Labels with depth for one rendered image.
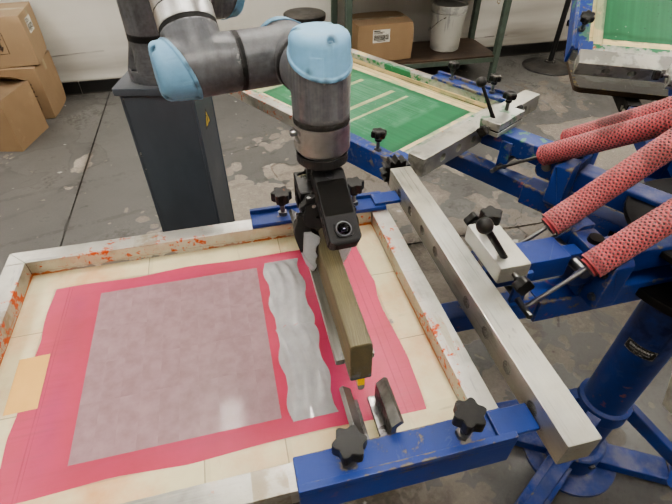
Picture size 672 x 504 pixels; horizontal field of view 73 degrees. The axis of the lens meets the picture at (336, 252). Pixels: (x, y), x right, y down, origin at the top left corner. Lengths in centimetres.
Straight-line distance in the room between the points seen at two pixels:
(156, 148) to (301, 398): 75
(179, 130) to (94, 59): 348
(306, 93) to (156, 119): 67
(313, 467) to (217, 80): 51
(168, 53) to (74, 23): 397
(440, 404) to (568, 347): 151
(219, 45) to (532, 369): 61
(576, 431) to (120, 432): 63
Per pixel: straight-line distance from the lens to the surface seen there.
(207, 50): 63
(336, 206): 62
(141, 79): 118
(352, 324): 60
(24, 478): 81
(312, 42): 55
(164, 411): 78
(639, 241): 92
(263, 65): 64
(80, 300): 100
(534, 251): 92
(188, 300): 92
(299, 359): 79
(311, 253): 71
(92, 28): 457
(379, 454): 66
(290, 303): 87
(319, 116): 58
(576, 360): 220
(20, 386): 91
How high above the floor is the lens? 160
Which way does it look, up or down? 41 degrees down
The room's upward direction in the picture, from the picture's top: straight up
